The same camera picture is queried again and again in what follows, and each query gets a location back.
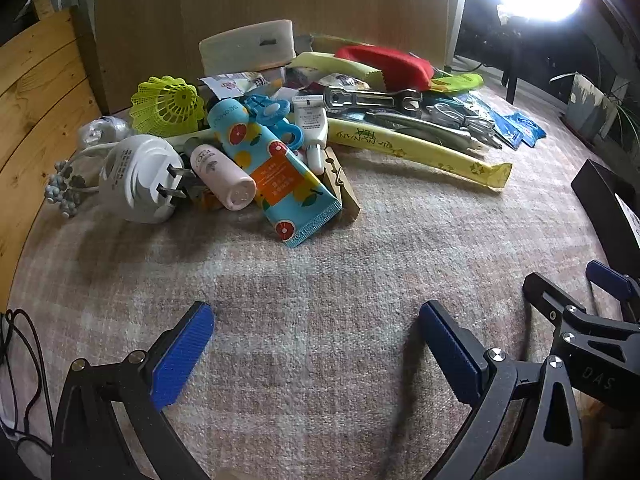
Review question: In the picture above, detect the yellow plastic shuttlecock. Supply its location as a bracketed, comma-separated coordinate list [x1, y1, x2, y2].
[131, 75, 207, 137]

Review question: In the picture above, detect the grey slim tool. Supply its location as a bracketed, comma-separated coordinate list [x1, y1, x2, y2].
[365, 110, 503, 151]

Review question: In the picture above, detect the thin black cable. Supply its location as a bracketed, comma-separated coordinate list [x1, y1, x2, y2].
[0, 308, 56, 456]

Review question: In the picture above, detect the black tray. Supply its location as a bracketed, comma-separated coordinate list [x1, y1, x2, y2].
[571, 159, 640, 281]

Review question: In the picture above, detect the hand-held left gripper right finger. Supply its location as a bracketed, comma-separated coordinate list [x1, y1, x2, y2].
[419, 301, 586, 480]

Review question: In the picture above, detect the yellow-green cloth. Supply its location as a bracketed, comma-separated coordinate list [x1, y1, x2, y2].
[290, 35, 381, 86]

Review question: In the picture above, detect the plaid cloth covered desktop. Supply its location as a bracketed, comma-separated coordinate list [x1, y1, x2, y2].
[7, 80, 640, 480]

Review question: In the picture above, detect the coiled white cable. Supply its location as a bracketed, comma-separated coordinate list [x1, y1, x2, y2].
[427, 101, 496, 133]

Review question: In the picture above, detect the small white tube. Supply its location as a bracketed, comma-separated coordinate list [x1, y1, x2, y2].
[292, 95, 329, 171]

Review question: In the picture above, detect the silver metal tool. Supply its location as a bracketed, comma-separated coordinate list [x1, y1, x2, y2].
[322, 86, 423, 113]

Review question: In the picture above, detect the white printed sachet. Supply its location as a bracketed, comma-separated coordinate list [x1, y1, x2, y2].
[197, 72, 266, 98]

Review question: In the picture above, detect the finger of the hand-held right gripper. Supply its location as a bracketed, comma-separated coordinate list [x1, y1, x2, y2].
[585, 260, 640, 318]
[522, 272, 640, 361]

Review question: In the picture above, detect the potted plant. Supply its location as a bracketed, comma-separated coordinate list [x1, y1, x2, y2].
[550, 45, 640, 143]

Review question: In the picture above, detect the wooden slat panel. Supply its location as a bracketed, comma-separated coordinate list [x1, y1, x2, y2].
[0, 7, 103, 306]

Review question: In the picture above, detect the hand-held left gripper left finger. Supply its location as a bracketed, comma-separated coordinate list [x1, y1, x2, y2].
[50, 301, 216, 480]

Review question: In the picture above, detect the bright green packet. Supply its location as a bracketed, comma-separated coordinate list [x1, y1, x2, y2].
[432, 72, 486, 93]

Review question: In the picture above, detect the pale pink small bottle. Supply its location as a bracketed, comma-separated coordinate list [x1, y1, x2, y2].
[189, 144, 257, 211]

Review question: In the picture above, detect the white window frame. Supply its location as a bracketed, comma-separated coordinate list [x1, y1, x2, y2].
[444, 0, 471, 68]

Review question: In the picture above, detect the long yellow tea packet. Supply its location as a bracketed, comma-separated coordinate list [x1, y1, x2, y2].
[325, 117, 513, 191]

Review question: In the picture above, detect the plywood board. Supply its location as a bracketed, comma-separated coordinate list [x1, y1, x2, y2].
[80, 0, 451, 113]

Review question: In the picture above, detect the red pouch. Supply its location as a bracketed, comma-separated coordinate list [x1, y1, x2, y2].
[334, 45, 435, 93]

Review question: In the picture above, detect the white charger plug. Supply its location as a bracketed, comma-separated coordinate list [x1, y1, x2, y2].
[98, 134, 198, 224]

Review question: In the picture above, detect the wooden clothespin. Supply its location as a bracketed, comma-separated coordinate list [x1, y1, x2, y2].
[320, 147, 362, 223]

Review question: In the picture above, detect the blue snack packet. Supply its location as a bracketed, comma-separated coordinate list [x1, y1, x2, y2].
[502, 112, 547, 148]
[465, 92, 521, 151]

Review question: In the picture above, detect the colourful fruit print tube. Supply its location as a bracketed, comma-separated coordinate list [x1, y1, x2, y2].
[206, 100, 343, 248]

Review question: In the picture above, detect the clear plastic bag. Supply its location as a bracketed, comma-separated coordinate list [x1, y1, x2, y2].
[77, 116, 132, 146]

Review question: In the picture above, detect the grey bead cluster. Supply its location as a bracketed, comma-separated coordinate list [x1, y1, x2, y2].
[44, 160, 88, 219]

